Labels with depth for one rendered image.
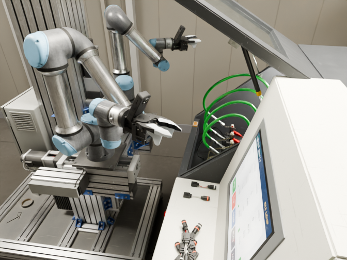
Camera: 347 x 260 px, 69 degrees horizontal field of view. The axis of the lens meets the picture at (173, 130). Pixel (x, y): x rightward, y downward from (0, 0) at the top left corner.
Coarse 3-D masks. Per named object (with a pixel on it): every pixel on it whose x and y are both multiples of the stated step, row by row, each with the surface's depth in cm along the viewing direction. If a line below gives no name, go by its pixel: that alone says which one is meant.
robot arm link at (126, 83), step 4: (120, 76) 167; (124, 76) 167; (128, 76) 167; (116, 80) 163; (120, 80) 163; (124, 80) 163; (128, 80) 163; (132, 80) 165; (120, 84) 161; (124, 84) 161; (128, 84) 162; (132, 84) 165; (124, 88) 162; (128, 88) 163; (132, 88) 166; (124, 92) 163; (128, 92) 164; (132, 92) 167; (128, 96) 166; (132, 96) 168
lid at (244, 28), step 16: (176, 0) 83; (192, 0) 82; (208, 0) 106; (224, 0) 135; (208, 16) 84; (224, 16) 87; (240, 16) 123; (256, 16) 145; (224, 32) 85; (240, 32) 84; (256, 32) 111; (272, 32) 138; (256, 48) 86; (272, 48) 91; (288, 48) 115; (272, 64) 88; (288, 64) 87; (304, 64) 105
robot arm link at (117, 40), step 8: (120, 8) 150; (104, 16) 158; (112, 32) 158; (112, 40) 161; (120, 40) 161; (112, 48) 164; (120, 48) 163; (120, 56) 166; (120, 64) 169; (120, 72) 170; (128, 72) 173
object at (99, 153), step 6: (90, 144) 126; (96, 144) 126; (90, 150) 128; (96, 150) 127; (102, 150) 128; (108, 150) 130; (114, 150) 135; (90, 156) 129; (96, 156) 128; (102, 156) 129; (108, 156) 131
